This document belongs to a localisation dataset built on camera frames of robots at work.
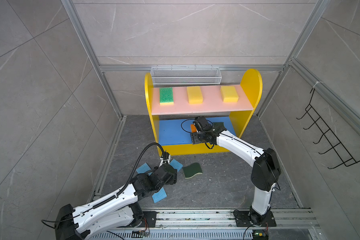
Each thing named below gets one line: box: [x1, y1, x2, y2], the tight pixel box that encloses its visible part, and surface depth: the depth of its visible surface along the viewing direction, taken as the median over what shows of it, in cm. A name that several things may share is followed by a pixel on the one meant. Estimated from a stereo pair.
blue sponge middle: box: [169, 158, 184, 172], surface depth 94 cm
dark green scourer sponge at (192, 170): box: [183, 162, 203, 179], surface depth 92 cm
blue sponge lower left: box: [152, 187, 168, 204], surface depth 81 cm
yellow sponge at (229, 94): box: [220, 85, 239, 103], surface depth 73 cm
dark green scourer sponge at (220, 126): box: [212, 122, 227, 132], surface depth 95 cm
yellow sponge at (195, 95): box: [186, 86, 204, 105], surface depth 73 cm
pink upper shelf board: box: [151, 84, 254, 115], surface depth 73 cm
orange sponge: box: [190, 124, 197, 133], surface depth 72 cm
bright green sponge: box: [159, 87, 174, 106], surface depth 72 cm
